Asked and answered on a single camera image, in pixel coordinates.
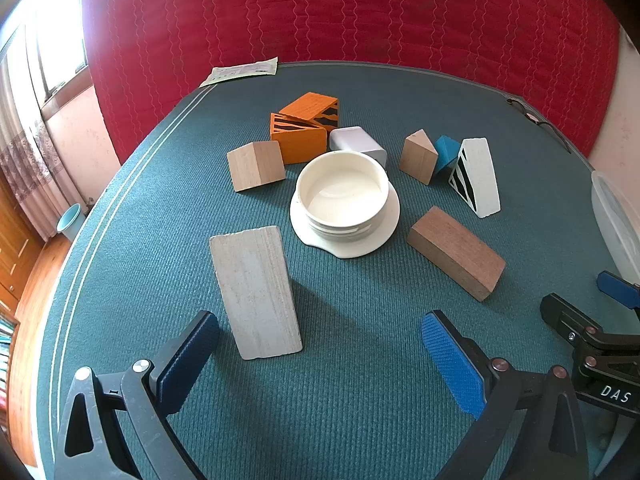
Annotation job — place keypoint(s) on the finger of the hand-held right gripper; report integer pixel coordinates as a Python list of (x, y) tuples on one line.
[(617, 287), (562, 312)]

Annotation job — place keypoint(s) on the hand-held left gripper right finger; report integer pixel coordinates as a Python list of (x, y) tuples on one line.
[(450, 360)]

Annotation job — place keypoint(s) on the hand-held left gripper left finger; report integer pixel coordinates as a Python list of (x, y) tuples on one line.
[(187, 355)]

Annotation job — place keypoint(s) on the clear plastic container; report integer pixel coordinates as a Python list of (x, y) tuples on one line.
[(615, 220)]

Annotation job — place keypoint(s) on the pale whitewashed wooden plank block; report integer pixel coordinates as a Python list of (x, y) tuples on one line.
[(255, 290)]

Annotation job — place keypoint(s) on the brown wooden rectangular block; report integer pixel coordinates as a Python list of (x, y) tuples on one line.
[(450, 250)]

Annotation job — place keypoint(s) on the white plate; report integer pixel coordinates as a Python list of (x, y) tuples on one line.
[(350, 247)]

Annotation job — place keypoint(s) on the white black-striped wedge block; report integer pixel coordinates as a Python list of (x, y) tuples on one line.
[(482, 180)]

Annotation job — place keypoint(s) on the large light wooden prism block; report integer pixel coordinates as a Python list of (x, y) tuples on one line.
[(250, 167)]

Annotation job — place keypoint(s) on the white ceramic bowl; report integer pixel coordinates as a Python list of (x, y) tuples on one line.
[(340, 195)]

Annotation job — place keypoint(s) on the blue block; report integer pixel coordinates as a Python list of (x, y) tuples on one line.
[(447, 150)]

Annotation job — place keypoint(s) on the small light wooden prism block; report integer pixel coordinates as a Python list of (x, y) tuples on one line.
[(417, 160)]

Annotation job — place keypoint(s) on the orange black-striped wedge block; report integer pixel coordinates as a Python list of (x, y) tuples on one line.
[(305, 106), (300, 145)]

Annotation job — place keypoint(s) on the white wall charger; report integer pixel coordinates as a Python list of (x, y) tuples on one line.
[(355, 140)]

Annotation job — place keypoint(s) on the teal waste bin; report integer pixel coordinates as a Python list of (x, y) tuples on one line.
[(69, 222)]

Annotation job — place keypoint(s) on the row of books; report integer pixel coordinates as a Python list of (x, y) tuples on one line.
[(6, 340)]

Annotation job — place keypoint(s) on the wooden cabinet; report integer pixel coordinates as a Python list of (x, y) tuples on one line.
[(15, 260)]

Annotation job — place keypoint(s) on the patterned lace curtain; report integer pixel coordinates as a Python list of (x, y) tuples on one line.
[(30, 160)]

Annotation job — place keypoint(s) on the white paper leaflet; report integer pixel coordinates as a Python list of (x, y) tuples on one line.
[(240, 71)]

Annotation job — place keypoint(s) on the window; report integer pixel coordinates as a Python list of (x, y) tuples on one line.
[(55, 35)]

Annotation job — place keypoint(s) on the red quilted blanket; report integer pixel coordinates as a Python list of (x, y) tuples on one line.
[(350, 10)]

